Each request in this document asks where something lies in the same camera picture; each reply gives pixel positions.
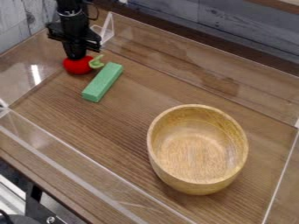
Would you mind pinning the clear acrylic tray enclosure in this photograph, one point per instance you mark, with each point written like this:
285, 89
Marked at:
82, 149

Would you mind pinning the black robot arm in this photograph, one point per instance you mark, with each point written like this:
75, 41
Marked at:
72, 7

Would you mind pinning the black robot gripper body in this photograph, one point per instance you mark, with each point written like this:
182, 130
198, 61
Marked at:
72, 29

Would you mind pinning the green rectangular foam block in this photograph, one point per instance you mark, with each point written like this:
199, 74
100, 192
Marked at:
102, 82

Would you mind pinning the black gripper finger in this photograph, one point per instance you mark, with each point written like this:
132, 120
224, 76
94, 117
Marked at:
75, 50
94, 47

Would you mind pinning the red plush strawberry toy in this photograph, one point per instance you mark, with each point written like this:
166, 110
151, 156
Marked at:
82, 66

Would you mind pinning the black metal table bracket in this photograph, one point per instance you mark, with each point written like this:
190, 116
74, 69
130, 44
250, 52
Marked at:
35, 209

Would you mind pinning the light wooden bowl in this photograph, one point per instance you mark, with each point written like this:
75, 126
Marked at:
198, 148

